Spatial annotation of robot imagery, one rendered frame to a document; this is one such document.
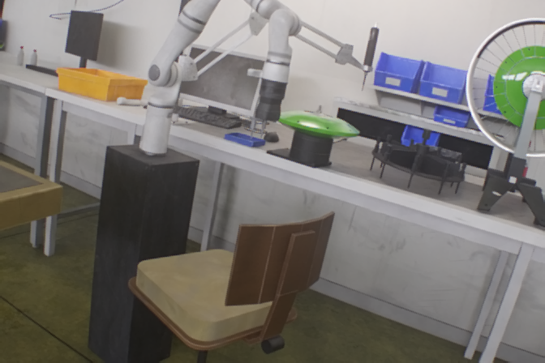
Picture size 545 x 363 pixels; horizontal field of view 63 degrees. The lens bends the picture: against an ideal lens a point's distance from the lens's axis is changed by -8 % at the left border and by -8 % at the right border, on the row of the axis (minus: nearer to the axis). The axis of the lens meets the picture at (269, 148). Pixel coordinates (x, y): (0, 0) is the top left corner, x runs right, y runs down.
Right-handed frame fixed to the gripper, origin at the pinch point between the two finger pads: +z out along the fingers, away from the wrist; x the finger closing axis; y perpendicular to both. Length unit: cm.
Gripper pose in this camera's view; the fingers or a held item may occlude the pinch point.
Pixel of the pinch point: (255, 138)
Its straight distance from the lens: 143.9
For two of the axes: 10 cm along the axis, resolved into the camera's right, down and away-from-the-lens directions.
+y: 8.1, 2.6, -5.3
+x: 5.6, -0.5, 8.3
